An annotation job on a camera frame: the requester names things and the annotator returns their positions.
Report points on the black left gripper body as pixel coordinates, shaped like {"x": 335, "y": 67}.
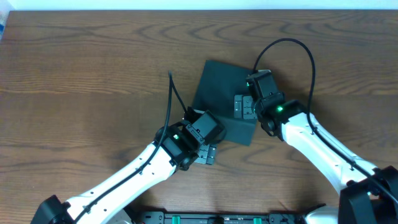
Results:
{"x": 206, "y": 154}

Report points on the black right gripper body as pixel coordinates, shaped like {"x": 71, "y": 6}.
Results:
{"x": 244, "y": 107}

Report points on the dark green gift box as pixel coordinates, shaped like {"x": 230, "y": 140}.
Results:
{"x": 219, "y": 84}

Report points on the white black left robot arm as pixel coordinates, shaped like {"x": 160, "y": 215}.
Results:
{"x": 101, "y": 203}

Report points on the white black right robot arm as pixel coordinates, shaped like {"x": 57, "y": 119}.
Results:
{"x": 366, "y": 193}

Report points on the white blue object at edge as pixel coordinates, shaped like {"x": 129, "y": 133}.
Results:
{"x": 3, "y": 19}

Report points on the black mounting rail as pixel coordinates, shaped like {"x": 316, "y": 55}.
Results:
{"x": 207, "y": 218}

